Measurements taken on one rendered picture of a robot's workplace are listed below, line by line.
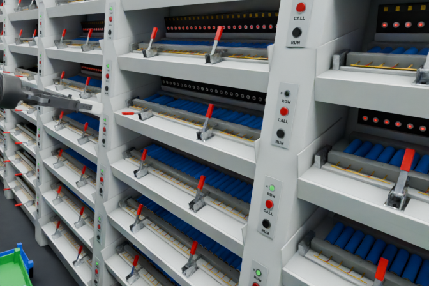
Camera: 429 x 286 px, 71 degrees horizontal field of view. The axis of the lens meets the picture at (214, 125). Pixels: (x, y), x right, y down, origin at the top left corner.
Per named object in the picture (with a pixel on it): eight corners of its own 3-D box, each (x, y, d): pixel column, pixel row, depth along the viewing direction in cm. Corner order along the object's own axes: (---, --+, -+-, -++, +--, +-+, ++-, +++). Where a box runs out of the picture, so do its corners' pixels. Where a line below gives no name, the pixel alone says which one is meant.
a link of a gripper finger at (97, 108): (77, 98, 77) (78, 99, 76) (103, 103, 82) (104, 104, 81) (75, 110, 77) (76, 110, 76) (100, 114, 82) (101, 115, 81)
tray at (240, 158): (257, 181, 65) (255, 142, 61) (116, 124, 105) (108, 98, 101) (304, 142, 77) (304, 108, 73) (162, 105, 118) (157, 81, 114)
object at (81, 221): (96, 256, 121) (85, 230, 115) (44, 200, 162) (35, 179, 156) (138, 227, 134) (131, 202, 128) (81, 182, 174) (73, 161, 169)
